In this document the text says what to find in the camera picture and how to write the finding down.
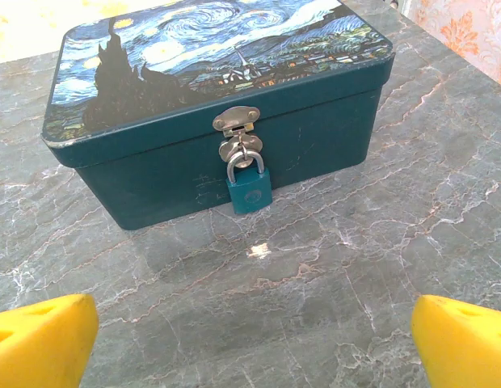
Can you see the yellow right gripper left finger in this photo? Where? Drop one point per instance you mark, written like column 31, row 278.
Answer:
column 36, row 347

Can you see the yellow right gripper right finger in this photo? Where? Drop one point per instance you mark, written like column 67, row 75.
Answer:
column 464, row 351

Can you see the starry night print tin box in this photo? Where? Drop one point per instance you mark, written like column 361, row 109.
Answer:
column 153, row 178

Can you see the teal padlock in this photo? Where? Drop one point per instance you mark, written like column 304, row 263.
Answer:
column 250, row 194

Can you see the silver hasp latch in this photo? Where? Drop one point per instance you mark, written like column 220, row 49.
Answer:
column 234, row 115

